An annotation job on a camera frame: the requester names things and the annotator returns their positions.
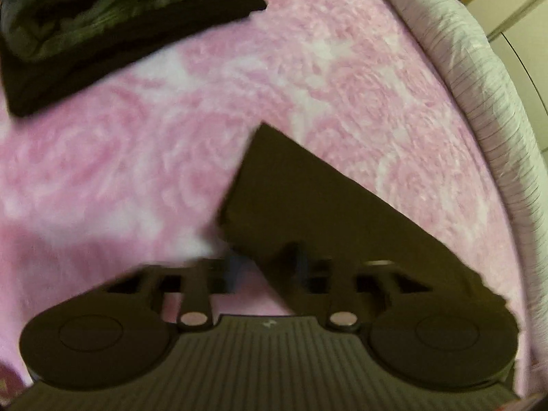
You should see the brown garment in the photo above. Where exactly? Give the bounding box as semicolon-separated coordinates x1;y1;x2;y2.
216;122;510;322

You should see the pink rose blanket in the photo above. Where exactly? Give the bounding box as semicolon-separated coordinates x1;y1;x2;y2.
0;0;536;400

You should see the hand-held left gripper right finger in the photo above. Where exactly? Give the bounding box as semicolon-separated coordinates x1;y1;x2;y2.
278;242;433;332

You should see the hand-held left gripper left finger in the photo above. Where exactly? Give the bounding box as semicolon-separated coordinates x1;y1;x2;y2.
103;256;240;332

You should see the white striped duvet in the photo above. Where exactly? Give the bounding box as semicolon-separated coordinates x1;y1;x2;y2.
385;0;548;378

